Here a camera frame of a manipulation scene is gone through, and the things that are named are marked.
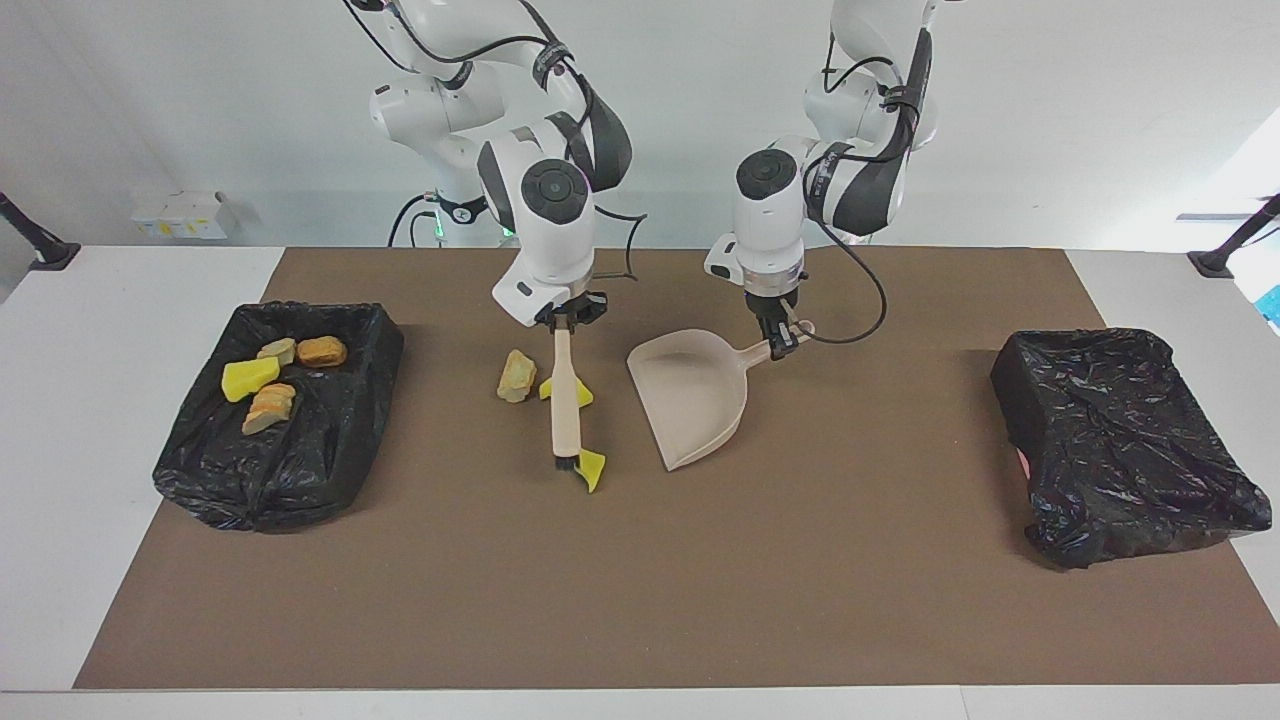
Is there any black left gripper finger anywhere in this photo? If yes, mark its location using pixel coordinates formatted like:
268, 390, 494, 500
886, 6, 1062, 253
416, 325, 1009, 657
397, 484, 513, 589
763, 315, 807, 362

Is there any beige brush with black bristles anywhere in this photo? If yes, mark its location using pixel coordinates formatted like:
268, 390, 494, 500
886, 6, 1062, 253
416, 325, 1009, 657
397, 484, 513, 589
550, 326, 587, 474

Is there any beige plastic dustpan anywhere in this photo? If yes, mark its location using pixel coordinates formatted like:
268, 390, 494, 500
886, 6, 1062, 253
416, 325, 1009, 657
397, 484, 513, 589
627, 320, 817, 472

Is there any black bag-lined bin with trash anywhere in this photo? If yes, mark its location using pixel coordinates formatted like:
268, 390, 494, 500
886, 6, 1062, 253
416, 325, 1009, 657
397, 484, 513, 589
153, 300, 406, 533

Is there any empty black bag-lined trash bin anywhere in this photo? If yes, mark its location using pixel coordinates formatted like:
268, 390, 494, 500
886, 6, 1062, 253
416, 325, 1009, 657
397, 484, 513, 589
990, 328, 1273, 571

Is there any notched yellow sponge piece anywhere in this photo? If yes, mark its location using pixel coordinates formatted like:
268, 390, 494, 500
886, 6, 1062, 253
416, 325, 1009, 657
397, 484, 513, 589
538, 375, 595, 409

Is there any brown table mat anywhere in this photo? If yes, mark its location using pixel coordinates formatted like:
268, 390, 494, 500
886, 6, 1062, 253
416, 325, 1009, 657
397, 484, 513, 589
72, 247, 1280, 691

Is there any white socket box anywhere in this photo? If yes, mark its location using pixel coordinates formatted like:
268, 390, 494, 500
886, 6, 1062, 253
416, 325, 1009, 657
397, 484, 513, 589
132, 190, 240, 241

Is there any left arm gripper cable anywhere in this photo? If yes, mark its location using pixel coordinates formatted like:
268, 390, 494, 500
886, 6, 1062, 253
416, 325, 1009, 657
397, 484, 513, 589
798, 30, 933, 347

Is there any black right arm base cable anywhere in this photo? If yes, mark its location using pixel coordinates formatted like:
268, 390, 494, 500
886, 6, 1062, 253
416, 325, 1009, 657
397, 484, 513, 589
387, 193, 433, 248

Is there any black camera stand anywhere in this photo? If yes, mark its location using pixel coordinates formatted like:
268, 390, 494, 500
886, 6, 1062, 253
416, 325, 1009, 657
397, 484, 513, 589
0, 190, 82, 272
1188, 193, 1280, 279

